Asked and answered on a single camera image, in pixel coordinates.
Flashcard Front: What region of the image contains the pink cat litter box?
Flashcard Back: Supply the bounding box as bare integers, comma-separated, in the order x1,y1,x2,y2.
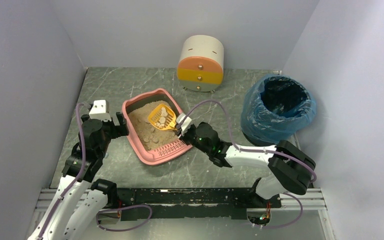
121,88,192,166

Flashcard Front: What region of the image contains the yellow litter scoop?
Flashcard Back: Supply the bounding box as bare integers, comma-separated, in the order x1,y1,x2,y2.
147,103,177,131

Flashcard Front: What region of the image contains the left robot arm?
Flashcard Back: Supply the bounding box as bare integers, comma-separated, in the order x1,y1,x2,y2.
28,112,129,240

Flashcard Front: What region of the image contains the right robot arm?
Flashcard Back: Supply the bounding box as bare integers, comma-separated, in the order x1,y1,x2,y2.
176,122,316,200

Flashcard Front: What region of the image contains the beige cat litter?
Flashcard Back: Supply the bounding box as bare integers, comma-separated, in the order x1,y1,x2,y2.
128,100,178,151

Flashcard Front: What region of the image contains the round pastel drawer cabinet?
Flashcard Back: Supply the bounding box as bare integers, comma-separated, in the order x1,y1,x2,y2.
176,35,224,92

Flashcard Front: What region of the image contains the black bin with blue bag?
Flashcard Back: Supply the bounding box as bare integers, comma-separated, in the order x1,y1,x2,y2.
240,74,317,147

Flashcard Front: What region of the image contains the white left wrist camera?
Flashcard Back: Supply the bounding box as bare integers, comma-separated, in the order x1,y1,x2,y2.
88,99,112,122

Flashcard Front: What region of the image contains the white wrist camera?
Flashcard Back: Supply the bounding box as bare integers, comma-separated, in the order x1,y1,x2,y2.
175,112,192,136
88,99,112,122

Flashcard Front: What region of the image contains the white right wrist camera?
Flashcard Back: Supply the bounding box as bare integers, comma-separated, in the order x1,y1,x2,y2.
175,112,192,136

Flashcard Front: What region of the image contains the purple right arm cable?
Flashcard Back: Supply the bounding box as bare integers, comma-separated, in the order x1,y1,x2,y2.
180,99,318,230

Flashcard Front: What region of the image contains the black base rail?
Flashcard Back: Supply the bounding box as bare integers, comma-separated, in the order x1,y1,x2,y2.
117,187,282,221

